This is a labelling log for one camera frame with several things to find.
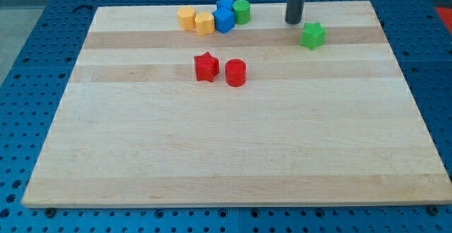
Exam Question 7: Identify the green star block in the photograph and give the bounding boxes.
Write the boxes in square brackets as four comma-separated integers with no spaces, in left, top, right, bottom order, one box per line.
[299,23,327,51]

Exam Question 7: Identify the red star block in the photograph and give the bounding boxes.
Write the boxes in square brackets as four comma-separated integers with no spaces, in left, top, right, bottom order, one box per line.
[194,52,220,83]

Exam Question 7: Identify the red cylinder block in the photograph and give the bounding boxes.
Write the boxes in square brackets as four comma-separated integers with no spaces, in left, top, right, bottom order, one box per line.
[225,59,246,87]

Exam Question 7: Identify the yellow heart block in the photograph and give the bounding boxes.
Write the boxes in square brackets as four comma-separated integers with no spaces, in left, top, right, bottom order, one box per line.
[195,11,215,35]

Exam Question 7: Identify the blue cube block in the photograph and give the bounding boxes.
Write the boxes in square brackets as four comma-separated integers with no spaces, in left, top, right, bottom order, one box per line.
[213,8,235,34]

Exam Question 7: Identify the wooden board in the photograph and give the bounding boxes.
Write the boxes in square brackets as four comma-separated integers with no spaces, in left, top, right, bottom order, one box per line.
[22,1,451,208]

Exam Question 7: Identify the yellow hexagon block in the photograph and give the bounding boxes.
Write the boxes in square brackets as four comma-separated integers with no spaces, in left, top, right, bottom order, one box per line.
[177,6,196,30]

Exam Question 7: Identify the green cylinder block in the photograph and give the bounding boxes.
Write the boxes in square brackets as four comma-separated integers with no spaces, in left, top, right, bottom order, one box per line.
[232,0,251,25]

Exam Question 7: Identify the blue triangle block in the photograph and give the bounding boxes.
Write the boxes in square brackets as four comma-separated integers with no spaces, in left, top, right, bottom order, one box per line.
[216,0,234,11]

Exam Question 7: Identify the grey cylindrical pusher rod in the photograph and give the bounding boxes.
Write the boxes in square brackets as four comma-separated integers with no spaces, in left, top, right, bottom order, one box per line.
[285,0,305,25]

